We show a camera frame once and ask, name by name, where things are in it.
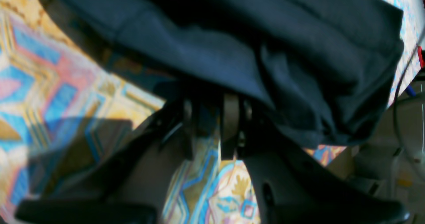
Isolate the patterned tile tablecloth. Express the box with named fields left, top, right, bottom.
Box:
left=1, top=0, right=424, bottom=224

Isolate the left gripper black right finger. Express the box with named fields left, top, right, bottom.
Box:
left=221, top=95, right=409, bottom=224

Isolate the orange black clamp left edge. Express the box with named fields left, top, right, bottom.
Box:
left=417, top=46, right=425, bottom=68

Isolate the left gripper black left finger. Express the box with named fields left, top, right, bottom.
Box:
left=15, top=99, right=195, bottom=224

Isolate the dark navy t-shirt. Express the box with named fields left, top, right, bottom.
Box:
left=49, top=0, right=404, bottom=149

